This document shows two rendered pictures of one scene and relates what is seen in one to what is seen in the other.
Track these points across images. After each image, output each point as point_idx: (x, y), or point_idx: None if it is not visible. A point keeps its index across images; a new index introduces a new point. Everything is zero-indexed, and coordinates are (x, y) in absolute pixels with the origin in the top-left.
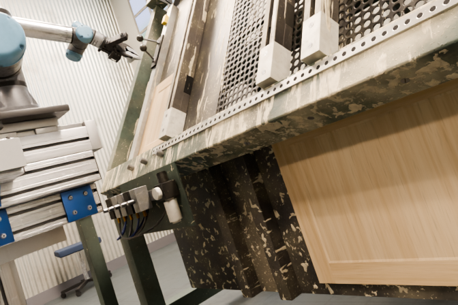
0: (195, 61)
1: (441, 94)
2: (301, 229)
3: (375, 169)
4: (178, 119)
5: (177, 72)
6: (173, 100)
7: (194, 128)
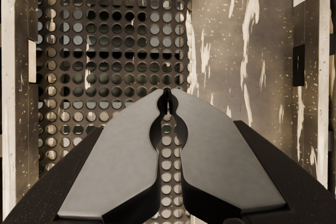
0: (295, 124)
1: None
2: None
3: None
4: None
5: (333, 92)
6: (319, 8)
7: None
